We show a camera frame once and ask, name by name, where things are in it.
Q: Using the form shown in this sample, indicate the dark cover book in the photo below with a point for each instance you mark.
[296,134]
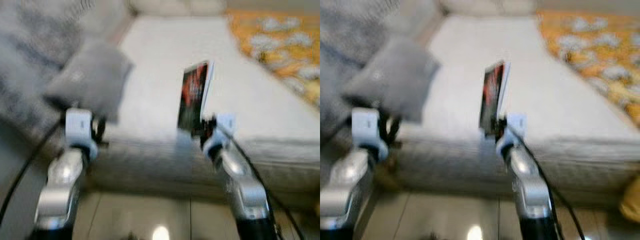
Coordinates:
[492,95]
[192,95]

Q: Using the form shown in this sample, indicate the grey bear face pillow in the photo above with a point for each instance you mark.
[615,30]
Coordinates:
[395,75]
[90,75]

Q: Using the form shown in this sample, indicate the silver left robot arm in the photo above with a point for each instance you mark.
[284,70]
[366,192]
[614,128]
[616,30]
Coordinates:
[345,185]
[60,185]

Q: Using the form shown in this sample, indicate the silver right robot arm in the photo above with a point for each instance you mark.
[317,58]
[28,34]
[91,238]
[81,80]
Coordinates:
[240,185]
[530,185]

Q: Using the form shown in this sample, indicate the white quilted mattress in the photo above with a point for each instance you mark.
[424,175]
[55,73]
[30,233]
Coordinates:
[565,125]
[260,125]

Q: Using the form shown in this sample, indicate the printed ornament mattress cover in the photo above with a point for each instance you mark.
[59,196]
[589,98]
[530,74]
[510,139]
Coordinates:
[30,40]
[345,30]

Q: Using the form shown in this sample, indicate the yellow cartoon print blanket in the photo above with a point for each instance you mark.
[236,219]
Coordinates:
[590,45]
[280,45]

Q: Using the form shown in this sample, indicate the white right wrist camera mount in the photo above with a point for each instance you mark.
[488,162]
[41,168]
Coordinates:
[225,122]
[517,122]

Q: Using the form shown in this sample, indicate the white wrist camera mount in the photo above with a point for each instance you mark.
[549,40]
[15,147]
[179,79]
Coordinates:
[365,125]
[517,122]
[225,122]
[79,125]

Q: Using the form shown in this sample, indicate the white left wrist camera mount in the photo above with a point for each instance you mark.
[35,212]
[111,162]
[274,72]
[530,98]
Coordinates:
[365,125]
[79,125]

